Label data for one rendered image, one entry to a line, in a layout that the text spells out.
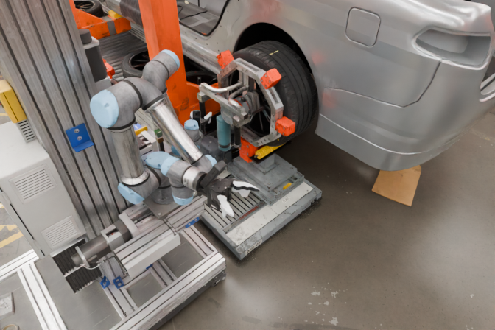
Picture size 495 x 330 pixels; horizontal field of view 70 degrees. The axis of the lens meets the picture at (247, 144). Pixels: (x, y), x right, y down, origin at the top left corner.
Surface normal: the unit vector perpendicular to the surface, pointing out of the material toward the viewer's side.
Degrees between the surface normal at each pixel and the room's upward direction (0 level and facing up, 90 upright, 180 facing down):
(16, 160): 0
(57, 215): 90
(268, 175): 0
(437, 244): 0
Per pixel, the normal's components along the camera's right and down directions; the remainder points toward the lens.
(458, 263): 0.00, -0.76
